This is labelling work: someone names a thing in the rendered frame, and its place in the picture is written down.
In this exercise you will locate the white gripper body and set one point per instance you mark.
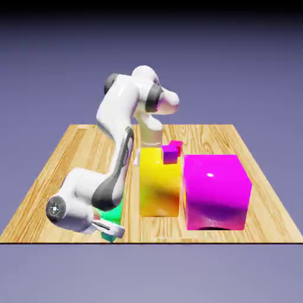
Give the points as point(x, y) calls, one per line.
point(111, 227)

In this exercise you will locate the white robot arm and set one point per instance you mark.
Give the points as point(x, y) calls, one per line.
point(118, 111)

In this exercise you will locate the small teal cube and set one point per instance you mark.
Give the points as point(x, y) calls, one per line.
point(107, 237)

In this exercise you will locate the small purple cube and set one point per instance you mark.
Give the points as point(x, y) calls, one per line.
point(170, 154)

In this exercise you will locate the small pink cube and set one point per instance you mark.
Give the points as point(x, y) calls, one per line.
point(178, 144)

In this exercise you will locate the large green box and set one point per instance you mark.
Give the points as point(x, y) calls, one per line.
point(112, 213)

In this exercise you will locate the large yellow box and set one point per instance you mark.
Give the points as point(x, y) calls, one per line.
point(158, 184)

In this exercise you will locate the large magenta box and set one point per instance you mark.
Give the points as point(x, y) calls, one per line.
point(215, 191)

